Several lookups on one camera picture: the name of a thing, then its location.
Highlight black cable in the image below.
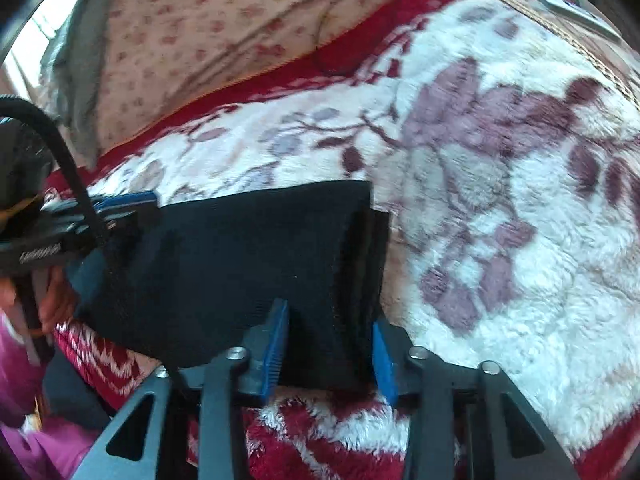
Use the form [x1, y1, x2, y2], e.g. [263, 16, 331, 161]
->
[0, 95, 111, 251]

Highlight dark pants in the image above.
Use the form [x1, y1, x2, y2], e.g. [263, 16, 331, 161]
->
[65, 180, 391, 393]

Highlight person's left hand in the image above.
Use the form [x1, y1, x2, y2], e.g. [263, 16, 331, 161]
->
[37, 272, 83, 333]

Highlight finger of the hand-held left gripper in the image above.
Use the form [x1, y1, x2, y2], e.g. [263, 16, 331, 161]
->
[95, 210, 146, 247]
[42, 190, 161, 222]

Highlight purple clothing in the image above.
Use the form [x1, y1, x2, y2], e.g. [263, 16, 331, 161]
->
[0, 310, 108, 476]

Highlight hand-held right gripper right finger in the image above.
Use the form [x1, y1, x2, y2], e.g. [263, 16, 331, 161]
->
[371, 317, 581, 480]

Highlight grey fuzzy cloth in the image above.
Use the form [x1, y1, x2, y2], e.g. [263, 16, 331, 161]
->
[37, 0, 121, 168]

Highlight pink floral pillow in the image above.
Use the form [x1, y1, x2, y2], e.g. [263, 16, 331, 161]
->
[30, 0, 481, 151]

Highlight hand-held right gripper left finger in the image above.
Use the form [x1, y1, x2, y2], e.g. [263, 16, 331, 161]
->
[70, 299, 292, 480]

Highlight red white floral blanket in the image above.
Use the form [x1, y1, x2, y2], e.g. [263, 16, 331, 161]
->
[45, 0, 640, 480]

